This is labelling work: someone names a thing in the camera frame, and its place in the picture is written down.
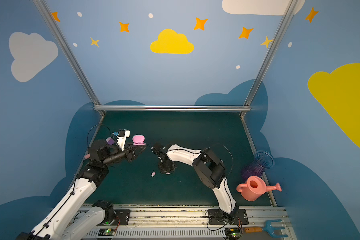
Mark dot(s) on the pink toy watering can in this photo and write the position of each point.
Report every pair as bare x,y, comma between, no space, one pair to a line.
254,187

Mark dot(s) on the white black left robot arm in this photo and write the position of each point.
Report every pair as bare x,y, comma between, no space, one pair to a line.
57,224

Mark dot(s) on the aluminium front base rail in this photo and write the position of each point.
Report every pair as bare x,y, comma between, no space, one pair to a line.
184,222

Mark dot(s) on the aluminium back frame rail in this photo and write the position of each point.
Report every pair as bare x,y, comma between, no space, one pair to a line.
122,108

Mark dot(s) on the aluminium corner post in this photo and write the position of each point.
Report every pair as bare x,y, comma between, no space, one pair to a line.
52,24
278,37

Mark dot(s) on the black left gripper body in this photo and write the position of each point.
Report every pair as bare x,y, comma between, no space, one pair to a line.
130,154

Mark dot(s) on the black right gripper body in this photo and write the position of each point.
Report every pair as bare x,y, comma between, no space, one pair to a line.
164,163

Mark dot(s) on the aluminium left corner post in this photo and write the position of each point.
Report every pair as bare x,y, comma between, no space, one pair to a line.
52,24

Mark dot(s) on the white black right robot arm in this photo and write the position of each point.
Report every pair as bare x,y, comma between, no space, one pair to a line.
208,166

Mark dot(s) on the purple earbud charging case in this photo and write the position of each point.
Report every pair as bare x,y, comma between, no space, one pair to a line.
138,140

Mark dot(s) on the aluminium right side rail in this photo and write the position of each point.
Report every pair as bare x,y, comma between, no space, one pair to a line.
253,148

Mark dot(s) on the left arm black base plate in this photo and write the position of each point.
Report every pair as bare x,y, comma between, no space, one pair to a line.
121,218

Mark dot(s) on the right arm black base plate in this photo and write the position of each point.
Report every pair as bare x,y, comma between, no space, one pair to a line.
217,217

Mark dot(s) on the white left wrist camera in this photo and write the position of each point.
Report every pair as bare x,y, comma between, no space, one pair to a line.
121,137

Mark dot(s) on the purple pink toy scoop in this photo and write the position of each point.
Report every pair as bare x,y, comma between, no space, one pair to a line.
109,140

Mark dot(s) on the aluminium left side rail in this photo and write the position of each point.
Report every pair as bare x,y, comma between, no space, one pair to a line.
81,133

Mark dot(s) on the green controller circuit board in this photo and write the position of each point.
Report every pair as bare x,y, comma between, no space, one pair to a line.
232,234
107,232

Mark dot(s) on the blue toy garden fork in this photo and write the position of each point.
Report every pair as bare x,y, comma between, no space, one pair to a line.
268,228

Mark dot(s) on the aluminium right corner post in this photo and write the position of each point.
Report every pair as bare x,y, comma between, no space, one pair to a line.
278,37

